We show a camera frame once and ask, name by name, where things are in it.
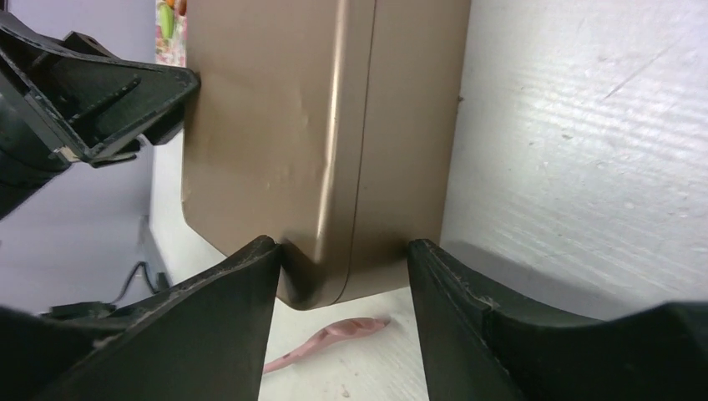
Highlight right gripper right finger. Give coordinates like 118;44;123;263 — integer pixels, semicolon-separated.
407;239;707;400

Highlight floral cookie tray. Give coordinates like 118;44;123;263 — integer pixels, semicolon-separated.
155;0;187;67

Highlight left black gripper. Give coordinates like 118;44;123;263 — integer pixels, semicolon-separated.
1;12;200;216

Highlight green round cookie left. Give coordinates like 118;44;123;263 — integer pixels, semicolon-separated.
157;3;174;39

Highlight brown box lid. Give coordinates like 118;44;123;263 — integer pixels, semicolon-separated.
182;1;376;310

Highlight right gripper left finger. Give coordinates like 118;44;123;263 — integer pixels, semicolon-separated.
1;236;281;400

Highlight brown square cookie box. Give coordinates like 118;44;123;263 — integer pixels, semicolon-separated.
339;1;471;302

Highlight pink cat paw tongs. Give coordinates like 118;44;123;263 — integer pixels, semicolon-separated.
262;317;389;374

